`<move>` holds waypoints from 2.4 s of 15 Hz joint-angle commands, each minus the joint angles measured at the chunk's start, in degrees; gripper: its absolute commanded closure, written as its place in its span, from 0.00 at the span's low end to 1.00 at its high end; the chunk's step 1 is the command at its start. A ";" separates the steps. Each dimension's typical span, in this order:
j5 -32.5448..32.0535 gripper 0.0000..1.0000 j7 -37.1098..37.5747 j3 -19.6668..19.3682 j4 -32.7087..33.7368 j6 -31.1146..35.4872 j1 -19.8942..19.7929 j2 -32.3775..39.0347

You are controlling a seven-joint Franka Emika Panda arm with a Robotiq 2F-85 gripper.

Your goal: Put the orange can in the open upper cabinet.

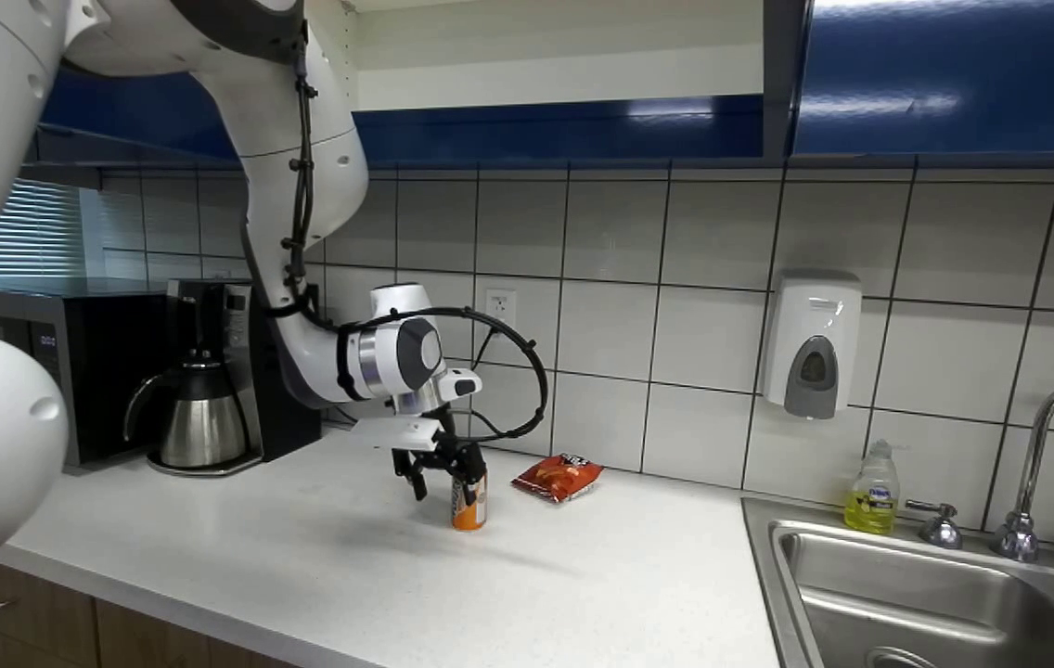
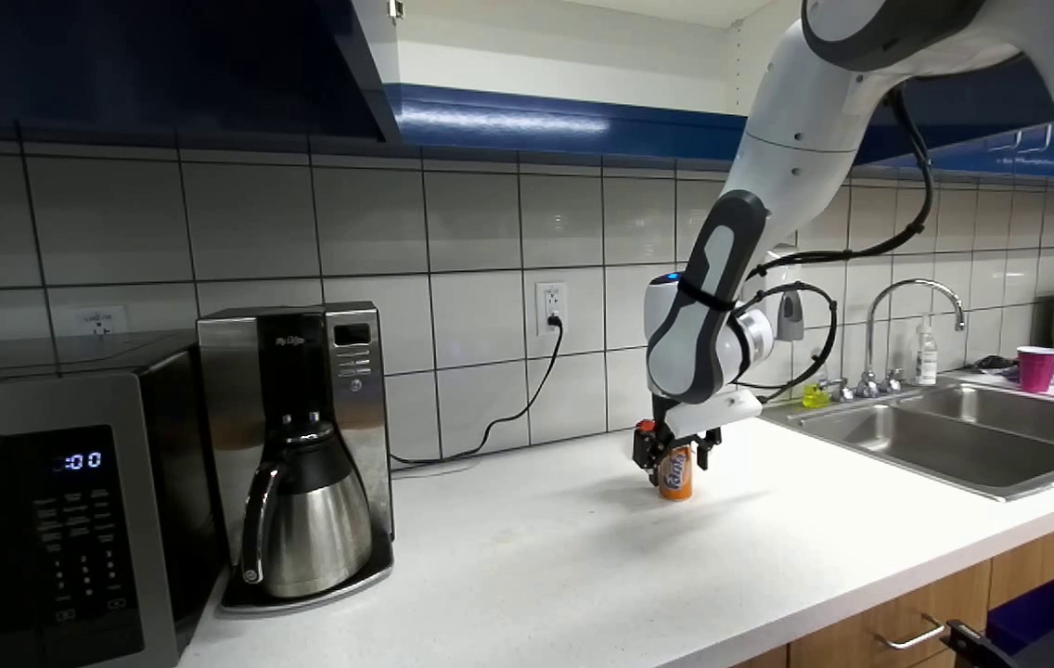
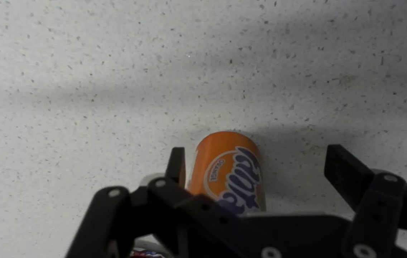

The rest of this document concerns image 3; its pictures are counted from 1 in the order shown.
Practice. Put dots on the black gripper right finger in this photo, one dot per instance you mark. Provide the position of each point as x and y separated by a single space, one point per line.
375 210

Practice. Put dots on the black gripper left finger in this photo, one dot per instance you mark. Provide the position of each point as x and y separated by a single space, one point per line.
117 224

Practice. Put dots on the orange soda can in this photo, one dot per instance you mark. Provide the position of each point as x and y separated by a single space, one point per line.
222 167

